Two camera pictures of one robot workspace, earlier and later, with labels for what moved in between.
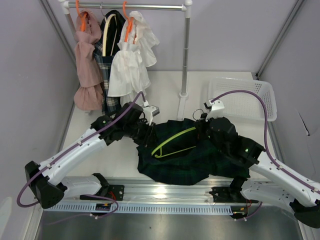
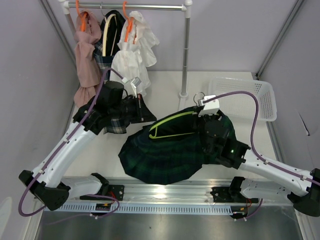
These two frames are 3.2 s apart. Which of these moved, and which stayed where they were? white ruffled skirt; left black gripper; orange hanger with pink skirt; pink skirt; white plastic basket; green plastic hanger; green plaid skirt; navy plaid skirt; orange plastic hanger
Moved: green plaid skirt; left black gripper; green plastic hanger
Stayed: navy plaid skirt; pink skirt; orange plastic hanger; white ruffled skirt; white plastic basket; orange hanger with pink skirt
